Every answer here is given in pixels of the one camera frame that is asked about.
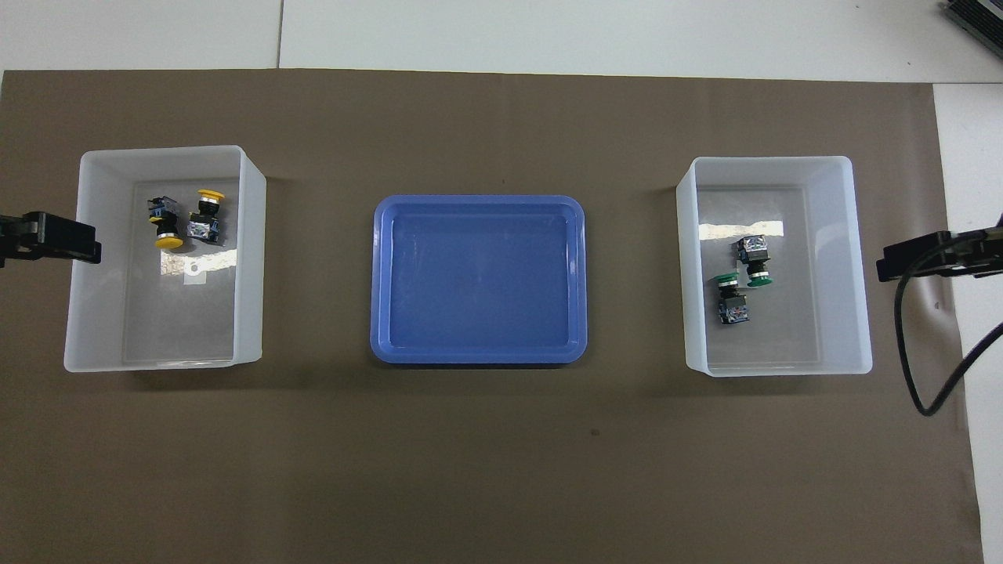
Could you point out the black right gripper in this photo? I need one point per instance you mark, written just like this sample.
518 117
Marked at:
979 254

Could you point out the small white sticker label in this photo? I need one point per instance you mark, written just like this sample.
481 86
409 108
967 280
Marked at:
194 276

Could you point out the blue plastic tray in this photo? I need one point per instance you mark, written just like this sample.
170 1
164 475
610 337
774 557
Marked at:
478 282

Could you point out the green push button switch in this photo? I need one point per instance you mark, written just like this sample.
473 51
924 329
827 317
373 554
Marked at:
734 307
754 254

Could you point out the grey ribbed metal device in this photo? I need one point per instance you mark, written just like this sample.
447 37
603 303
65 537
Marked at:
979 16

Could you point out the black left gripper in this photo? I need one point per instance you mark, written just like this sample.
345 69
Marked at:
14 239

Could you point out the brown paper table mat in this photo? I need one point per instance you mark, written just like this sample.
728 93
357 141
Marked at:
501 470

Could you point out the translucent white plastic box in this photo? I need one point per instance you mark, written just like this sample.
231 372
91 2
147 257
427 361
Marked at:
783 341
157 329

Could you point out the yellow push button switch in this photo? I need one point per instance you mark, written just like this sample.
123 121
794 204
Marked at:
205 223
167 227

